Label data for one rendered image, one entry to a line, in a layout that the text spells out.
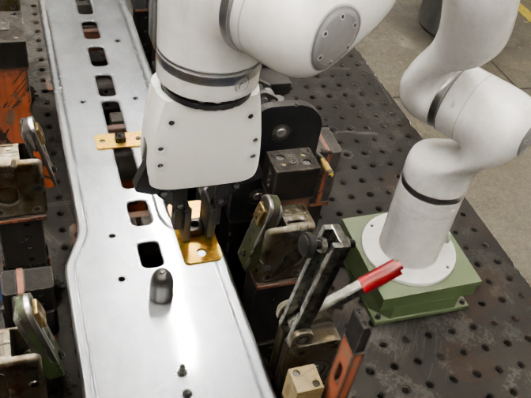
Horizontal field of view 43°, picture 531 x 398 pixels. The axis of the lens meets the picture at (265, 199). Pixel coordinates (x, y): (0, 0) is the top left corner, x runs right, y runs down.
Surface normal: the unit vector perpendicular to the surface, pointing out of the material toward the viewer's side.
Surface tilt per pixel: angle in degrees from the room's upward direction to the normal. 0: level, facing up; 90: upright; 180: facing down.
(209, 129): 90
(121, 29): 0
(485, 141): 88
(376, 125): 0
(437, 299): 90
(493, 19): 98
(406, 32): 0
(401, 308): 90
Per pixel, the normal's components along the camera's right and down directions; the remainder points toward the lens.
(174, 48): -0.60, 0.48
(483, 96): -0.32, -0.30
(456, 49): -0.59, 0.75
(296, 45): -0.04, 0.62
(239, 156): 0.39, 0.68
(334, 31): 0.68, 0.45
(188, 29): -0.43, 0.57
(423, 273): 0.11, -0.71
